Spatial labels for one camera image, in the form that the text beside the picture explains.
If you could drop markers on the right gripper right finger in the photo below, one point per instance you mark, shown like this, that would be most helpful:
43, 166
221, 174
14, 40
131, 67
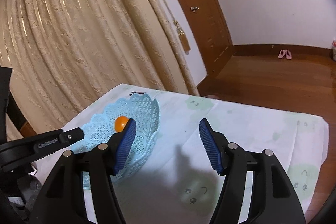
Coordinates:
273, 198

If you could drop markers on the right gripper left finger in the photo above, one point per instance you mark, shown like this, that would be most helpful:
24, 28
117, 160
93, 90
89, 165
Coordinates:
61, 199

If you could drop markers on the orange tangerine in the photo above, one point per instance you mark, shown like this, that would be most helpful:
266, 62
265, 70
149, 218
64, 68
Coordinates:
120, 123

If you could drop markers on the white patterned tablecloth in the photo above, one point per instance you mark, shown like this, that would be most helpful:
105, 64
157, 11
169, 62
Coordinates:
177, 183

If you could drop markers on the light blue lattice basket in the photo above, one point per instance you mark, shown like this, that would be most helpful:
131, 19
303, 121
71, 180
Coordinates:
146, 113

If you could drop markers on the pink slippers pair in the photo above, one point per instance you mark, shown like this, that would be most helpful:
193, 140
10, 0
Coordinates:
285, 54

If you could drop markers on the brown wooden door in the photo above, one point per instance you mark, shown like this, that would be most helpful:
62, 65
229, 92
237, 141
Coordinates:
211, 33

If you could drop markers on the beige patterned curtain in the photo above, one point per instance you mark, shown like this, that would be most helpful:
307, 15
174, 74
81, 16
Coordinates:
66, 54

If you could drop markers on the curtain tieback tassel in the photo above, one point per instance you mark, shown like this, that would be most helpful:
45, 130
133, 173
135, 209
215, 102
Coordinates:
181, 34

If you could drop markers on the metal door knob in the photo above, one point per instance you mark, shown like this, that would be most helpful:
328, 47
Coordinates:
194, 8

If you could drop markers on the colourful object at wall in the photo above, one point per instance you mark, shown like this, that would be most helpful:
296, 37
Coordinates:
333, 50

